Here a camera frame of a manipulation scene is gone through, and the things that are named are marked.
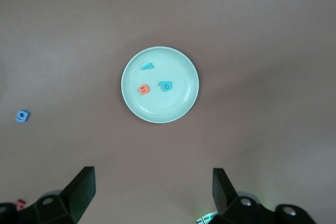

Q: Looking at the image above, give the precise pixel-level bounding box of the teal foam letter d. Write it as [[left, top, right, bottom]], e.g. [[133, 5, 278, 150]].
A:
[[158, 81, 173, 92]]

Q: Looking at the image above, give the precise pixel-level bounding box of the pale green plate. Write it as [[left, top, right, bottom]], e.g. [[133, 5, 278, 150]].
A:
[[121, 46, 200, 124]]

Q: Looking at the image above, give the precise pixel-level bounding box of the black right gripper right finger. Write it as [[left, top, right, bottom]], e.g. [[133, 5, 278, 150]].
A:
[[209, 168, 274, 224]]

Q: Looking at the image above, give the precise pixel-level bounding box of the brown table cover mat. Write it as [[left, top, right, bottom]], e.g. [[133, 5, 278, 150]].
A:
[[0, 0, 336, 224]]

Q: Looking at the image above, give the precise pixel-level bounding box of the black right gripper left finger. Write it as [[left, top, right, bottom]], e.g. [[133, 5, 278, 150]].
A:
[[33, 166, 96, 224]]

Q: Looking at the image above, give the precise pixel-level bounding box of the blue foam letter g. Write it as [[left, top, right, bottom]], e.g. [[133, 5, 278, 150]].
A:
[[15, 110, 31, 123]]

